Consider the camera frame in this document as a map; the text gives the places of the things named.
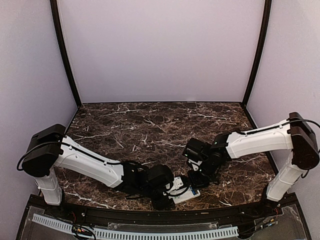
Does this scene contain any white remote control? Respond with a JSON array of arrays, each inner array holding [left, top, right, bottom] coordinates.
[[172, 186, 201, 205]]

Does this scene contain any white slotted cable duct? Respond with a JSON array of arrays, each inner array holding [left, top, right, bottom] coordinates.
[[32, 213, 239, 240]]

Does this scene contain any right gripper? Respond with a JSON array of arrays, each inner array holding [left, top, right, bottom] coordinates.
[[186, 157, 217, 191]]

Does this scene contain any right black frame post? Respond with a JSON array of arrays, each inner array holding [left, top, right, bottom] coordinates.
[[241, 0, 272, 108]]

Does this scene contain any black front rail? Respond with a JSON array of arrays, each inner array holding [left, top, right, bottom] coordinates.
[[34, 193, 302, 226]]

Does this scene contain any left black frame post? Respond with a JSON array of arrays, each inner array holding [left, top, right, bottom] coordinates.
[[49, 0, 82, 108]]

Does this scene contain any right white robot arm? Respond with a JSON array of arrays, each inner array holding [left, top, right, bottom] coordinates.
[[183, 112, 320, 217]]

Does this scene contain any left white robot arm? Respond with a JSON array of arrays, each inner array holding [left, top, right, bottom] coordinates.
[[16, 124, 191, 218]]

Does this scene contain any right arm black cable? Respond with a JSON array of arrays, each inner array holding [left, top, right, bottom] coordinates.
[[284, 119, 320, 155]]

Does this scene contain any black frame post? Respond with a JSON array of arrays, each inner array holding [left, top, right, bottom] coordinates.
[[241, 0, 272, 108], [49, 0, 82, 108]]

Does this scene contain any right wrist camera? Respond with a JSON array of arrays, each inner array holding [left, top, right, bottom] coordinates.
[[182, 138, 208, 163]]

